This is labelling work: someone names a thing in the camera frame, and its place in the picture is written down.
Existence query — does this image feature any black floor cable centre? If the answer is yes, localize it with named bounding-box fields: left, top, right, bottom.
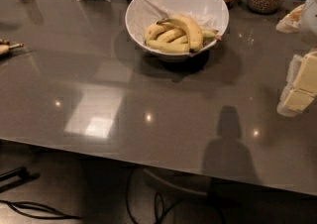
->
left=124, top=167, right=229, bottom=224

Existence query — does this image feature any black floor cable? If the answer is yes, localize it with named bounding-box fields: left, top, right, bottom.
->
left=0, top=198, right=82, bottom=221
left=124, top=167, right=229, bottom=224

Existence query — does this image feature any right greenish banana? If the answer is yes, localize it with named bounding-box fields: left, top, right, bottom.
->
left=202, top=29, right=222, bottom=41

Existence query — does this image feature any curved yellow banana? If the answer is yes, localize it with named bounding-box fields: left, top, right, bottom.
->
left=158, top=14, right=203, bottom=53

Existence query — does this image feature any front yellow banana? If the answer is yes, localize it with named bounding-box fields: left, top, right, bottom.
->
left=146, top=40, right=189, bottom=54

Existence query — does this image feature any white ceramic bowl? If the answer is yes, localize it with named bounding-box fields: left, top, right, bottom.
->
left=124, top=0, right=230, bottom=62

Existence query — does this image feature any middle yellow banana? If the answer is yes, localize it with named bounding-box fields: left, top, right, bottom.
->
left=157, top=28, right=185, bottom=43

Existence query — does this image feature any small inner yellow banana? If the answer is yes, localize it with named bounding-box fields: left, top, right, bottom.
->
left=171, top=35, right=188, bottom=44

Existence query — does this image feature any black metal floor bracket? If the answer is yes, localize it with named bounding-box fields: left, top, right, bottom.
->
left=0, top=167, right=40, bottom=193

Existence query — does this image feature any left yellow banana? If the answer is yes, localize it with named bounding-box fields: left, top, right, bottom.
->
left=144, top=23, right=174, bottom=42

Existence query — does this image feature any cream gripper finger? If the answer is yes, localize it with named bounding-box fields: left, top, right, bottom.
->
left=286, top=52, right=317, bottom=95
left=276, top=84, right=314, bottom=117

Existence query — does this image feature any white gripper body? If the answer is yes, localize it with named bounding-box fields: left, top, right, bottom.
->
left=276, top=0, right=317, bottom=45

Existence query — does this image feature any round table base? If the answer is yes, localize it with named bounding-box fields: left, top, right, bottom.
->
left=143, top=168, right=211, bottom=200

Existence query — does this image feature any black floor cable left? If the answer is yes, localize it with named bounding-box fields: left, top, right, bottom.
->
left=0, top=198, right=82, bottom=221

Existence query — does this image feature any white paper bowl liner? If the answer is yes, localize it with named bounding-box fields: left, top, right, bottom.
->
left=127, top=0, right=226, bottom=57

